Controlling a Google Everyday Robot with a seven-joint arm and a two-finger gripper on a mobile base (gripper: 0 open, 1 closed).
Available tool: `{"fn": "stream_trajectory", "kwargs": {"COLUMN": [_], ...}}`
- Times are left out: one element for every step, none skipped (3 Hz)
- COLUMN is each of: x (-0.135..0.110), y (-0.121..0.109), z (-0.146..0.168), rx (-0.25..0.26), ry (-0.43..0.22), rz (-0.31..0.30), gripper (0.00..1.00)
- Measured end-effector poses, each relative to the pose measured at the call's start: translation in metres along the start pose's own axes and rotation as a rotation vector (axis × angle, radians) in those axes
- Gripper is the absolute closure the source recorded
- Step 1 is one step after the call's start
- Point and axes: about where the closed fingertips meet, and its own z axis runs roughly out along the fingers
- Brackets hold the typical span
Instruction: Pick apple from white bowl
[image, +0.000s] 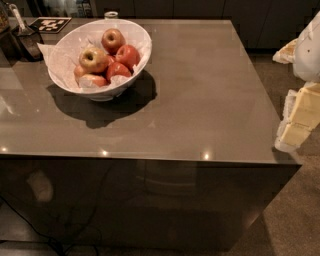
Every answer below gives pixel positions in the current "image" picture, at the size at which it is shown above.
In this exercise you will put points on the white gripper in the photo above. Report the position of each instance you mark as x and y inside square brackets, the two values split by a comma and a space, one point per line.
[308, 53]

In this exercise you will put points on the yellow green apple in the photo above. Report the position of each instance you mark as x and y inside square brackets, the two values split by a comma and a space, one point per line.
[93, 60]

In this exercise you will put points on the red apple at right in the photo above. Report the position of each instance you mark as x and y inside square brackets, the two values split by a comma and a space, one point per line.
[128, 56]

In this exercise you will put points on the red apple front centre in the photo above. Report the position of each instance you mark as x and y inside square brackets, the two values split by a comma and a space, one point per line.
[117, 68]

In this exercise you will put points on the small red apple middle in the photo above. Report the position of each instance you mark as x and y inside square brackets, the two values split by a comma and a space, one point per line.
[111, 59]

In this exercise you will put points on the red apple at back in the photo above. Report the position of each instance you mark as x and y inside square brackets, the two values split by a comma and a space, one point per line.
[112, 40]

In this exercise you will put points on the red yellow apple front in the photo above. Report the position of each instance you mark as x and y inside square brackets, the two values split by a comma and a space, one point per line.
[90, 80]

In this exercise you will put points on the pale apple at left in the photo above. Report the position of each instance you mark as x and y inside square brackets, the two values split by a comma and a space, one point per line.
[78, 72]

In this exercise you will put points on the white bowl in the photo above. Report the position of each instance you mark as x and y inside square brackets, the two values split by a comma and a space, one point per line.
[100, 95]

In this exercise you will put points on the small glass jar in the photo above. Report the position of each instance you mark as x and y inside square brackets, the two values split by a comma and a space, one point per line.
[111, 15]

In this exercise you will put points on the black white marker tag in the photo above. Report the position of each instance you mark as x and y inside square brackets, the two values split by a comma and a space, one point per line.
[50, 25]

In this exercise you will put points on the dark scoop with white handle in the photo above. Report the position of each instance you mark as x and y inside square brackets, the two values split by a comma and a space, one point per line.
[26, 37]

